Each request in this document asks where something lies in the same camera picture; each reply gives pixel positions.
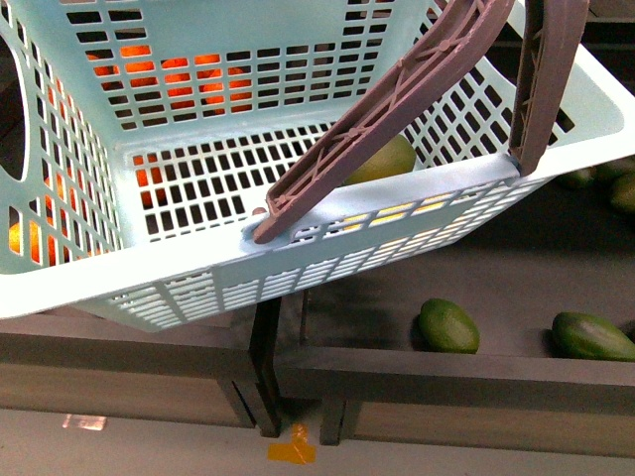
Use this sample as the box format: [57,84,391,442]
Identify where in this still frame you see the green avocado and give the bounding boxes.
[342,135,417,185]
[417,298,480,355]

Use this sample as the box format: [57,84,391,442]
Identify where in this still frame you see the light blue plastic basket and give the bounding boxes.
[1,1,634,331]

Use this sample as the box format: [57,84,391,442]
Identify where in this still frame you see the green avocado on shelf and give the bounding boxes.
[417,298,480,355]

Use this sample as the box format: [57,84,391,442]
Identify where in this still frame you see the green avocado right edge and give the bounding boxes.
[552,311,634,362]

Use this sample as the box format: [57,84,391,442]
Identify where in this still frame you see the yellow floor tape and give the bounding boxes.
[267,423,317,465]

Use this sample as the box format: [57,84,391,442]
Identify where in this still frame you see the clear floor label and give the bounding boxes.
[63,414,108,431]

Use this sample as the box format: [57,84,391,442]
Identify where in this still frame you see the green avocados far right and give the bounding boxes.
[556,156,634,215]

